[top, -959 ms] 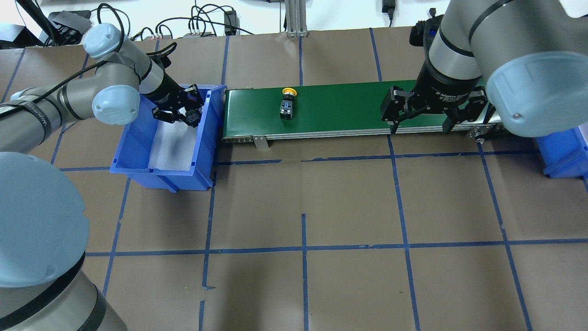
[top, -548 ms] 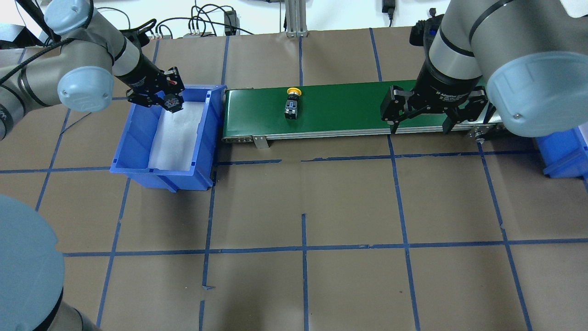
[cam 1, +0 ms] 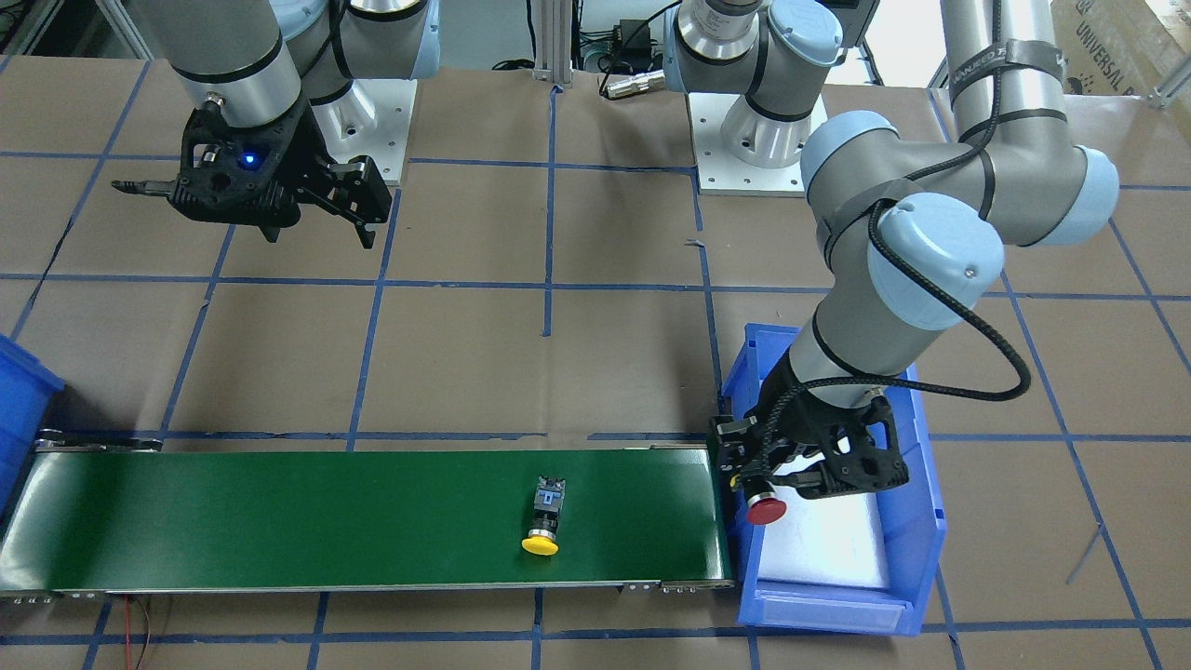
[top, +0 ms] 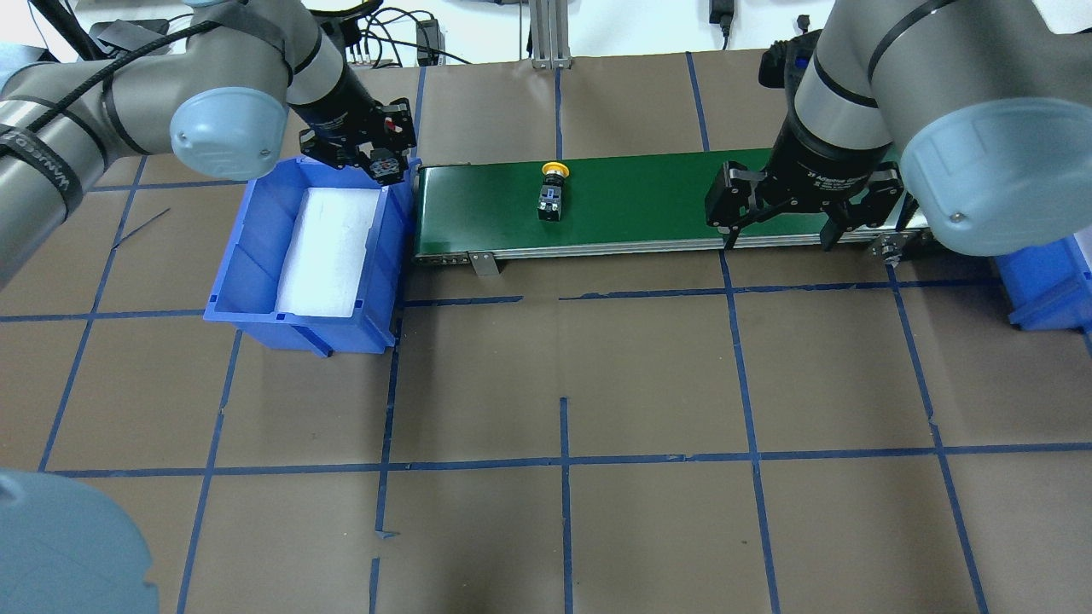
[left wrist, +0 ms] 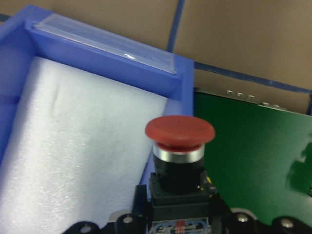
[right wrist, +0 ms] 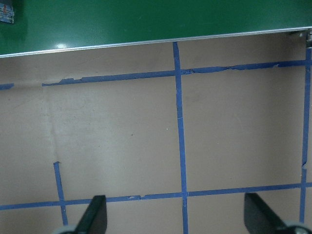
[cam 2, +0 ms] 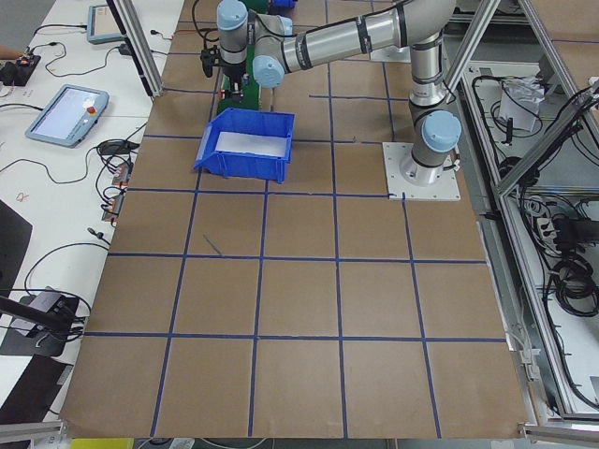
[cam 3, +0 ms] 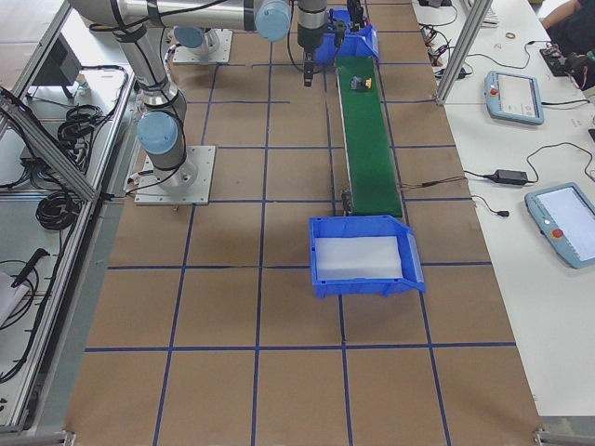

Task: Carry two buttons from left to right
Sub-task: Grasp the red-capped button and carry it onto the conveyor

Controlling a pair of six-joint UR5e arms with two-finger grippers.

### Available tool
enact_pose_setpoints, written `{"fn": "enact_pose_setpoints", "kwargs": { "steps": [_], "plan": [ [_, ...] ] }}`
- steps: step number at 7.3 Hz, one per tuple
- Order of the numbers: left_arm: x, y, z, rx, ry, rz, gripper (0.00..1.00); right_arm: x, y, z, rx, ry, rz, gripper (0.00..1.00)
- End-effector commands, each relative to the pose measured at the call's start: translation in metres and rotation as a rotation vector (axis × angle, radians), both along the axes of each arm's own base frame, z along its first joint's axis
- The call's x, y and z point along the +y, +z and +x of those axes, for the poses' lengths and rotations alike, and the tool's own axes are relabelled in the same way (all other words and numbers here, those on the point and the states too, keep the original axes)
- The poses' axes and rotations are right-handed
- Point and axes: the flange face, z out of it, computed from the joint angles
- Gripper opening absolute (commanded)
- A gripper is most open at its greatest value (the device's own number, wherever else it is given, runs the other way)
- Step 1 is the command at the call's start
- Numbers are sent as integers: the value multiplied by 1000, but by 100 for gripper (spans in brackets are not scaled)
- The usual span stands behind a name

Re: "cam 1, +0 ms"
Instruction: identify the white foam pad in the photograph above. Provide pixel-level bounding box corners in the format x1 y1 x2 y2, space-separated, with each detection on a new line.
757 488 890 589

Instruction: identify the red wire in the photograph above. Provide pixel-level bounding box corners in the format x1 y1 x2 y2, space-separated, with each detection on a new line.
123 596 154 670

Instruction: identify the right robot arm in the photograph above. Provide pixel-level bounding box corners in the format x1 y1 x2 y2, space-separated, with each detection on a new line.
114 1 441 249

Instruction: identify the red mushroom push button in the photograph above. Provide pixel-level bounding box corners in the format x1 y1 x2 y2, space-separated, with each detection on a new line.
741 476 788 526

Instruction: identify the aluminium frame post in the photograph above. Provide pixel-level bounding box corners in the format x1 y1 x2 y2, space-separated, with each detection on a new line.
530 1 576 89

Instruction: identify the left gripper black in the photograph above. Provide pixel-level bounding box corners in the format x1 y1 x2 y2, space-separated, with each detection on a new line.
709 355 910 500

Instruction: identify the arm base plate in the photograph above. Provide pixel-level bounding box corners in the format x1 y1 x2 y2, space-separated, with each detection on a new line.
688 92 828 198
314 79 420 186

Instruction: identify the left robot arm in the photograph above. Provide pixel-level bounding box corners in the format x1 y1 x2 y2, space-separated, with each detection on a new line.
666 1 1120 522

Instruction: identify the black power adapter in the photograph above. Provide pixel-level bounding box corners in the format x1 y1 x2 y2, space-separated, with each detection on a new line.
612 19 651 57

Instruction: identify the green conveyor belt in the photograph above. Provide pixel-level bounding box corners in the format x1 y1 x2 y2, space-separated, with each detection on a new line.
4 447 732 597

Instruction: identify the yellow mushroom push button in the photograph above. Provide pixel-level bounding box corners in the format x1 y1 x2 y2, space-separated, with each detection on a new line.
520 476 566 556

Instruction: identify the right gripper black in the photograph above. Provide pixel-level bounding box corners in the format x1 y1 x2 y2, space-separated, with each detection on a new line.
167 95 393 249

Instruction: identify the blue destination bin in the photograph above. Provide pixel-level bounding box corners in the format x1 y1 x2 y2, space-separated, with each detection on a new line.
1 336 66 511

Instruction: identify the blue source bin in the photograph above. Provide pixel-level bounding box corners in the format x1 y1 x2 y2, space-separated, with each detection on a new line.
724 323 947 637

